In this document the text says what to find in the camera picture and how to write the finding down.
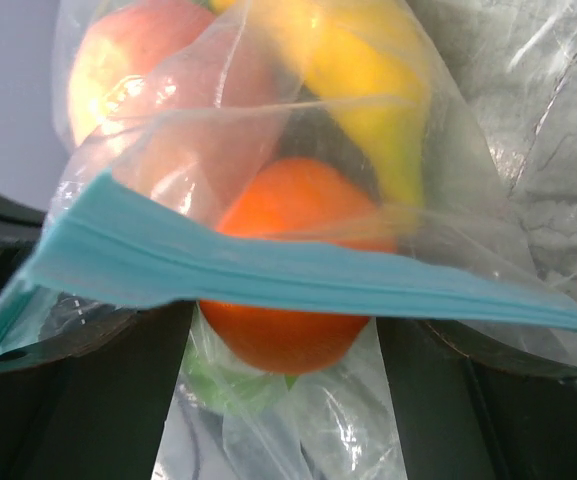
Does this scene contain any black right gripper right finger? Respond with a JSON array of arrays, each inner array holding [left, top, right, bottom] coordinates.
[[376, 318, 577, 479]]

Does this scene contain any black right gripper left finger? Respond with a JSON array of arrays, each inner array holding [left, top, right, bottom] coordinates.
[[0, 302, 193, 479]]

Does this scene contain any fake red apple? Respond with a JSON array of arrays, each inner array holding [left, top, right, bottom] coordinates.
[[68, 1, 297, 221]]

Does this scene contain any fake orange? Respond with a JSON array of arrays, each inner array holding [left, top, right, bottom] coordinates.
[[197, 157, 399, 376]]

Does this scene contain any clear zip top bag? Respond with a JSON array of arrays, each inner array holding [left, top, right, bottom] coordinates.
[[0, 1, 577, 479]]

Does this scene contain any fake yellow banana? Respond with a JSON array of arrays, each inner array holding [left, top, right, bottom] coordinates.
[[248, 1, 432, 207]]

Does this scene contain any fake green leafy vegetable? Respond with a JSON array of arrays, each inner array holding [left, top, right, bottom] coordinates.
[[181, 350, 297, 414]]

